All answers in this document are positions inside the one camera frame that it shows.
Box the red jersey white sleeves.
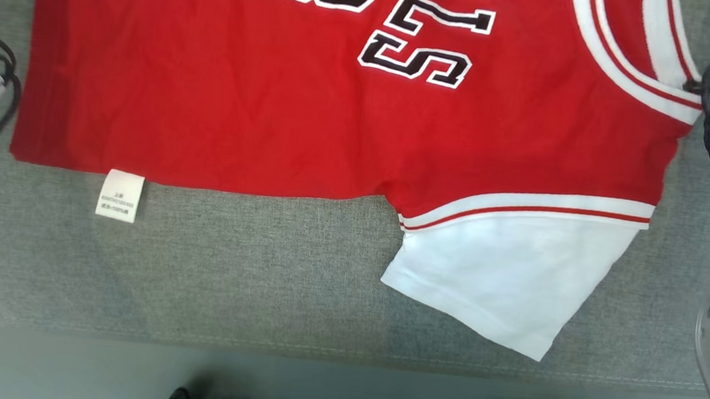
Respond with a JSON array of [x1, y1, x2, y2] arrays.
[[0, 0, 710, 375]]

